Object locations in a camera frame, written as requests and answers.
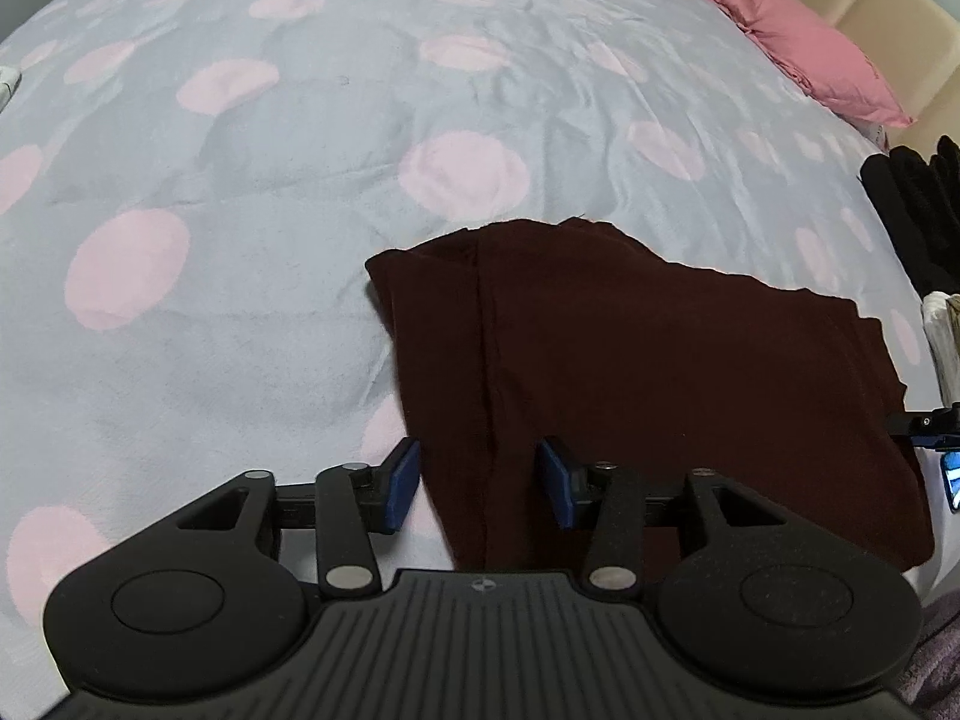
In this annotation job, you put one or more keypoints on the person's purple clothing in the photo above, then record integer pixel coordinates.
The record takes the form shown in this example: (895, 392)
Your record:
(941, 660)

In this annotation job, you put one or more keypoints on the grey crumpled cloth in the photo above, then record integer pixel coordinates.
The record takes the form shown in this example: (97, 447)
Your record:
(7, 86)

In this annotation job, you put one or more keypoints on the beige padded headboard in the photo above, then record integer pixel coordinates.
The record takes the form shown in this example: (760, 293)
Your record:
(900, 22)

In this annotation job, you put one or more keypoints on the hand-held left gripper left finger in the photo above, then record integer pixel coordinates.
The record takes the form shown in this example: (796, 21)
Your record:
(402, 484)

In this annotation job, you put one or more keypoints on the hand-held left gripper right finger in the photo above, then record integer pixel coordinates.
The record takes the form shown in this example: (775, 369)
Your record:
(555, 484)

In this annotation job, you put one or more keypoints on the maroon garment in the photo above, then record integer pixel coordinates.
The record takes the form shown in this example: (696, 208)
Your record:
(637, 360)

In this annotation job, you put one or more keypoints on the smartphone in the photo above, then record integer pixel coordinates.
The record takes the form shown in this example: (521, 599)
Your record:
(952, 480)

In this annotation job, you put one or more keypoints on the black clothing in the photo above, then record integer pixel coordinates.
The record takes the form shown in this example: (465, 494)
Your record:
(915, 210)

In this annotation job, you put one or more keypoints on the bed with pink-dotted grey sheet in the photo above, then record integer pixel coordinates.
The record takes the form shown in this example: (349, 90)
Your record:
(262, 277)

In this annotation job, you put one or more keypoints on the pink pillow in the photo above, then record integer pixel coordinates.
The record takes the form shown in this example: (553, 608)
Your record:
(810, 45)

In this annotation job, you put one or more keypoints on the white garment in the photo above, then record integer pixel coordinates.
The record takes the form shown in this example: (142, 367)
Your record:
(941, 337)

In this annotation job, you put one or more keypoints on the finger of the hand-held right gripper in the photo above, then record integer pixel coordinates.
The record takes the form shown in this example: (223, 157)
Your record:
(930, 421)

